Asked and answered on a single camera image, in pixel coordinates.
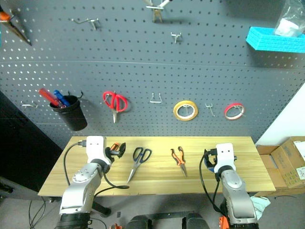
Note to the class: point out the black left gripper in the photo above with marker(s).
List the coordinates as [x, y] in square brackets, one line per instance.
[111, 154]

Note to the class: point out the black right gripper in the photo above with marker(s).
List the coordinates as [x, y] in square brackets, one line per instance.
[212, 158]

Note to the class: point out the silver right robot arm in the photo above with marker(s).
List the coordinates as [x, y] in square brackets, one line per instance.
[236, 193]

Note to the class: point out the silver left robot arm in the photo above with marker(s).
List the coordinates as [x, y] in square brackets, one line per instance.
[81, 188]

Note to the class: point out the dark grey metal pegboard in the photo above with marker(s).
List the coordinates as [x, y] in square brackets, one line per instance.
[143, 71]

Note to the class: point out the orange black needle-nose pliers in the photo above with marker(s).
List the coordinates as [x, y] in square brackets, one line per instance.
[180, 160]

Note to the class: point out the short metal pegboard hook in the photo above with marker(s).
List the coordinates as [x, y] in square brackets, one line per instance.
[176, 37]
[210, 108]

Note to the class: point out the yellow tape roll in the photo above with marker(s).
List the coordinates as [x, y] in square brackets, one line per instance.
[176, 112]

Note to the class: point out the red tape roll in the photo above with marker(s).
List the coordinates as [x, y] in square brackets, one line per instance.
[229, 107]

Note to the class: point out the black table leg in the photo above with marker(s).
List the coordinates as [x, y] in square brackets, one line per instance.
[101, 208]

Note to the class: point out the open cardboard box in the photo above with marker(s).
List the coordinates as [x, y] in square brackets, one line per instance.
[267, 164]

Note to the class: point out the black plastic cup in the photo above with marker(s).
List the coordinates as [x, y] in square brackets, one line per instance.
[71, 117]

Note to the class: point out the metal loop pegboard hook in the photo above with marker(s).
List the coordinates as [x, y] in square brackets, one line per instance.
[156, 100]

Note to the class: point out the dark rounded shape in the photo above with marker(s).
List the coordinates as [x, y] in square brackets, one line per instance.
[139, 222]
[194, 220]

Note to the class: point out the pale green cloth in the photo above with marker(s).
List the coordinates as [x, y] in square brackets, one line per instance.
[262, 205]

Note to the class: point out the large cardboard box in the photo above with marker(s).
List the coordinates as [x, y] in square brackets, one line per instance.
[289, 164]

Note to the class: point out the black cabinet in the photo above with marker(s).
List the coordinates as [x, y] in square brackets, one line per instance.
[21, 143]

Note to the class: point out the long metal pegboard hook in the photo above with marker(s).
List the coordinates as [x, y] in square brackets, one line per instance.
[28, 105]
[87, 21]

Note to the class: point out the teal plastic basket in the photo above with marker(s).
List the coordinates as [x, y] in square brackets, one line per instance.
[274, 43]

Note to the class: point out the clear plastic bag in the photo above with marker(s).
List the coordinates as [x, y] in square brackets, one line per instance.
[289, 22]

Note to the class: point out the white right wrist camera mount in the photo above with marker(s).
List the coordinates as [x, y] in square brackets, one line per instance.
[224, 157]

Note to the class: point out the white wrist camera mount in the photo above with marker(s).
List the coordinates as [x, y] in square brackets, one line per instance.
[95, 149]
[224, 157]

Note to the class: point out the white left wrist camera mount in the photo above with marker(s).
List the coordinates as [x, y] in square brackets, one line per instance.
[95, 149]

